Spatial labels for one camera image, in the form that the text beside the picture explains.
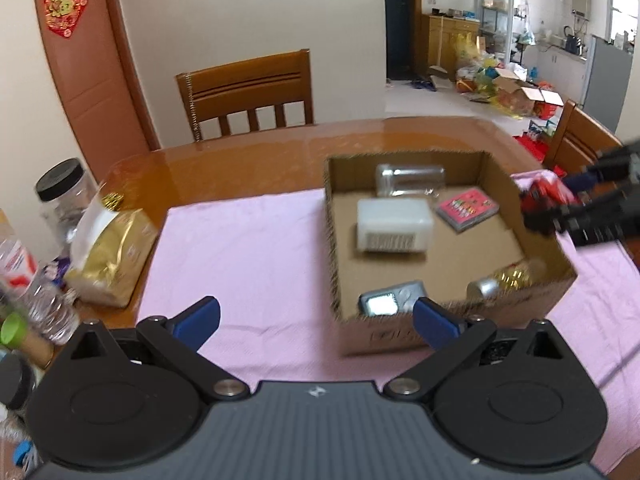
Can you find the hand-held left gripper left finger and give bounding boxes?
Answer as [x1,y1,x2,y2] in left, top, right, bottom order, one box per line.
[65,296,251,403]

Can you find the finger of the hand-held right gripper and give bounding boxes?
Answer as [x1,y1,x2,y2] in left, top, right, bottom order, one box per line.
[564,142,640,193]
[550,192,640,248]

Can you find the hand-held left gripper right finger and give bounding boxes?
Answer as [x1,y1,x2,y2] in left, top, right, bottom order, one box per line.
[382,297,573,403]

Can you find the black digital timer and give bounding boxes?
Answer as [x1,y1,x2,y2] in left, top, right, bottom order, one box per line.
[358,280,430,318]

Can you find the pill bottle with gold capsules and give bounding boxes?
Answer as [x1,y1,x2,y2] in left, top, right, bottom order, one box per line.
[466,259,548,303]

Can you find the cardboard box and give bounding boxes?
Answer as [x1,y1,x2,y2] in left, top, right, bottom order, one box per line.
[322,150,579,357]

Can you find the white plastic container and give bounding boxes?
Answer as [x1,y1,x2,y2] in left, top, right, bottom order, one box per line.
[356,197,435,254]

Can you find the small card pack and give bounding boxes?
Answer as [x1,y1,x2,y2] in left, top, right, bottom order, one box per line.
[434,186,500,233]

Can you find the clear plastic jar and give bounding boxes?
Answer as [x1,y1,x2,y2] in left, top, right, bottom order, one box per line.
[375,162,447,200]

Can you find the wooden chair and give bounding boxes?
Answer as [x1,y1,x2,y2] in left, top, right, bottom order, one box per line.
[175,49,316,143]
[542,99,626,176]

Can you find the pink cloth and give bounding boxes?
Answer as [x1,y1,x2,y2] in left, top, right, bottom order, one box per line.
[135,170,640,476]

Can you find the grey refrigerator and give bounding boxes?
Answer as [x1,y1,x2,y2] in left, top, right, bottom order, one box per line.
[582,35,638,133]

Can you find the cardboard boxes on floor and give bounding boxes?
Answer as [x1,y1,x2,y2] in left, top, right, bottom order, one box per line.
[492,67,565,118]

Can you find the gold tissue pack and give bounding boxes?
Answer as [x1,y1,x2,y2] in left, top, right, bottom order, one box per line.
[64,191,160,308]

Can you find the white kitchen counter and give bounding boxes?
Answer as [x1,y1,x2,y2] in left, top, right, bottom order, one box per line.
[537,42,588,96]

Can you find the pile of yellow bags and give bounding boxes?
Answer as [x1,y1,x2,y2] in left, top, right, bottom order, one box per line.
[452,32,501,96]

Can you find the plastic water bottle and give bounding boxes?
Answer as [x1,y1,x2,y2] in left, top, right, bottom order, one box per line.
[0,210,83,346]

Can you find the green capped bottle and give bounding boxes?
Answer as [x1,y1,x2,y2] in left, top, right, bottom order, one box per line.
[0,311,55,368]

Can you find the wooden cabinet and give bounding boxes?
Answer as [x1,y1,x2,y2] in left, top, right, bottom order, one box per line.
[421,14,481,81]

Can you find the clear jar with black lid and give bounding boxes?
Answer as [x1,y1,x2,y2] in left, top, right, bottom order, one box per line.
[35,157,98,256]

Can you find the dark jar with black lid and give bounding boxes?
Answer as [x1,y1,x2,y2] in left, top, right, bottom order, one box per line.
[0,355,38,411]

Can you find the dark blue door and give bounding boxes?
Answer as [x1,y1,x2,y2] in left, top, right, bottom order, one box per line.
[382,0,423,81]

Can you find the brown wooden door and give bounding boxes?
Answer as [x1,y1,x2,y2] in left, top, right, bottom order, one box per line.
[30,0,163,183]

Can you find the red door decoration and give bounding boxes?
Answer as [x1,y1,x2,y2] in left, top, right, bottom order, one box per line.
[42,0,87,38]

